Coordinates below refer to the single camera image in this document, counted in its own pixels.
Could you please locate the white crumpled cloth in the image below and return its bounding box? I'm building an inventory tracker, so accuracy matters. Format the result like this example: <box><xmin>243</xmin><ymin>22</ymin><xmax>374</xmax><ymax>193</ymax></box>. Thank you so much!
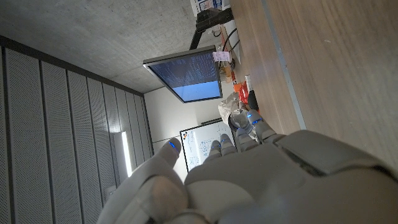
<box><xmin>218</xmin><ymin>91</ymin><xmax>247</xmax><ymax>126</ymax></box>

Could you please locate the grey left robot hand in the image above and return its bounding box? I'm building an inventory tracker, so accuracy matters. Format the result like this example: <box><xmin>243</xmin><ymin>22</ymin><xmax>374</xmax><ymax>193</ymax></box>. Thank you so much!
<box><xmin>96</xmin><ymin>108</ymin><xmax>398</xmax><ymax>224</ymax></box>

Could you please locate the long ceiling light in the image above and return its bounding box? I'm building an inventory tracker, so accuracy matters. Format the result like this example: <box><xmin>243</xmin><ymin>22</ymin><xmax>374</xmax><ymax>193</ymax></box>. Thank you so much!
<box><xmin>120</xmin><ymin>131</ymin><xmax>133</xmax><ymax>178</ymax></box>

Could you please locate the pink sticky note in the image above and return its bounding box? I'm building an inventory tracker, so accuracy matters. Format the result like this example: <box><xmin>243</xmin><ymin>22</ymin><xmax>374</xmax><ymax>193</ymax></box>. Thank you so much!
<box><xmin>212</xmin><ymin>50</ymin><xmax>231</xmax><ymax>63</ymax></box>

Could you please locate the whiteboard with black frame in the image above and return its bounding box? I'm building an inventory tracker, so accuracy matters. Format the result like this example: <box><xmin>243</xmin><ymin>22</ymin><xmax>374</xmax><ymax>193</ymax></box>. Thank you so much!
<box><xmin>179</xmin><ymin>118</ymin><xmax>238</xmax><ymax>172</ymax></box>

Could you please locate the black computer monitor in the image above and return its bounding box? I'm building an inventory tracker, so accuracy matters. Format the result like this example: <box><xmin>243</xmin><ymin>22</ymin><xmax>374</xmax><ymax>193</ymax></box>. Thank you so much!
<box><xmin>142</xmin><ymin>45</ymin><xmax>223</xmax><ymax>104</ymax></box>

